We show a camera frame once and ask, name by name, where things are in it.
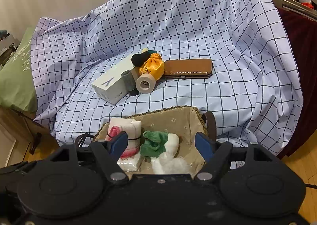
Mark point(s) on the white packaged cotton pads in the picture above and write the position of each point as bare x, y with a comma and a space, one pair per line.
130, 164

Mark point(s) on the woven basket with beige lining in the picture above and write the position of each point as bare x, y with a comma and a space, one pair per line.
184, 121

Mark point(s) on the brown leather case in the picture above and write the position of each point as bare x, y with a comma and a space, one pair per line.
188, 69

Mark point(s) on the orange satin drawstring pouch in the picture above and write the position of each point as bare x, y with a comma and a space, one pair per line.
153, 66

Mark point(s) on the grey cylinder tube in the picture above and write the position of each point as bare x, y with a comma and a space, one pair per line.
129, 82

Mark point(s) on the green cushion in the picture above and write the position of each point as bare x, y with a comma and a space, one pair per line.
17, 87

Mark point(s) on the blue checked cloth cover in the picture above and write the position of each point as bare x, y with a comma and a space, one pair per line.
254, 91

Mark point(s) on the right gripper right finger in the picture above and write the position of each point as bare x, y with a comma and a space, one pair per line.
216, 156

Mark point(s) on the dark red velvet cloth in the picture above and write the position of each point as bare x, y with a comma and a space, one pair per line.
302, 35

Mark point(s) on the wooden side table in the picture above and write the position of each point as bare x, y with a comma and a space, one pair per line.
22, 139

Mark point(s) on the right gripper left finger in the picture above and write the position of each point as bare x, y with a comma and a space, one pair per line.
107, 154

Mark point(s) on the white fluffy plush toy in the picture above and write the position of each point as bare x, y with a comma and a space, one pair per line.
167, 164

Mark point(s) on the beige tape roll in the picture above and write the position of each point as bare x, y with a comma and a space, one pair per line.
145, 83

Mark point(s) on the white plush with green hat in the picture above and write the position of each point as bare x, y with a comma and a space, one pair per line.
157, 142

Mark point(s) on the red toy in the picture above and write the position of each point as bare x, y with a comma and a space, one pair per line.
307, 4

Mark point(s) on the black foam microphone cover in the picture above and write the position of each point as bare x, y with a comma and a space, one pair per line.
139, 59

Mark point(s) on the green handled sponge puff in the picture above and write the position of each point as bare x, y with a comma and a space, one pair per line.
149, 51

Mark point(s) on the white phone box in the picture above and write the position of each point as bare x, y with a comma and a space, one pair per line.
110, 86

